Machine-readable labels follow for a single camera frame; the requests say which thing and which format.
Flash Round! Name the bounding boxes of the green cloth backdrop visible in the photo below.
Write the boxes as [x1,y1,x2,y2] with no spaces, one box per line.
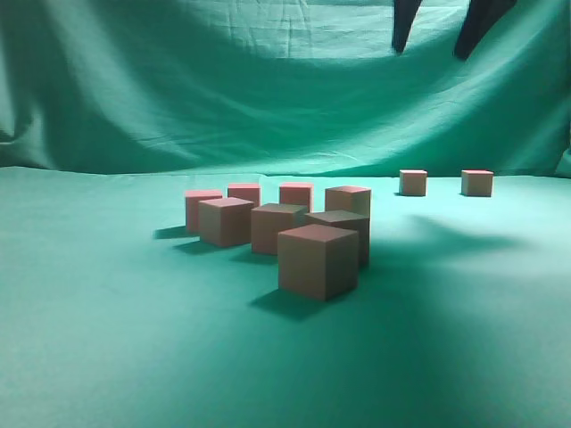
[1,1,570,427]

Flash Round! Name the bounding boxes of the pink cube column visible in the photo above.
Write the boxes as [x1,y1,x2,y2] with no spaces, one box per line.
[305,210,370,268]
[279,182,314,212]
[185,189,223,233]
[277,224,359,300]
[399,169,427,196]
[251,203,309,255]
[198,197,254,247]
[228,183,261,207]
[325,185,371,217]
[461,169,494,197]

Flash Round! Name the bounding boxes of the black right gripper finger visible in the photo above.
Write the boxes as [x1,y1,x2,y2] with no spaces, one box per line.
[392,0,422,54]
[453,0,509,61]

